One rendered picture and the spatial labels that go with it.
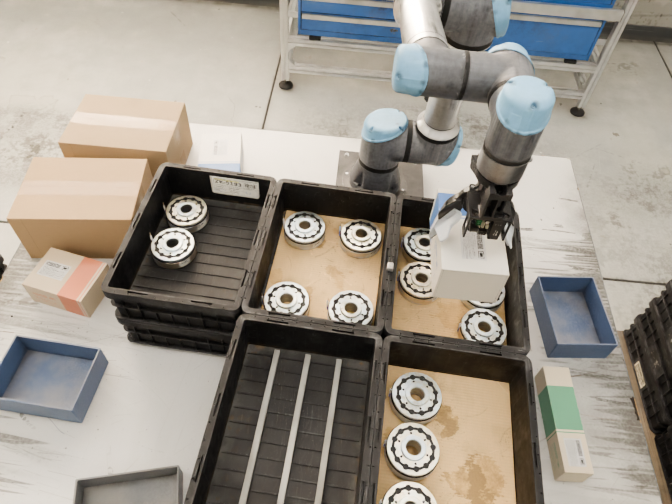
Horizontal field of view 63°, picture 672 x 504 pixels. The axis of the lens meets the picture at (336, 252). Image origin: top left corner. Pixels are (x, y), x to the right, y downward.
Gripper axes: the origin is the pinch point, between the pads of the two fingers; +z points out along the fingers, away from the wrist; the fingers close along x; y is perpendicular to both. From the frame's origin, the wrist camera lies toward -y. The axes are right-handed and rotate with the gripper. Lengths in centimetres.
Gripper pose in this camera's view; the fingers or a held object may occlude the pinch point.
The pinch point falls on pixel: (468, 238)
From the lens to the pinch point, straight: 108.4
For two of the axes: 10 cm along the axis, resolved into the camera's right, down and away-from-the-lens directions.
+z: -0.5, 6.1, 7.9
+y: -0.8, 7.9, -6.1
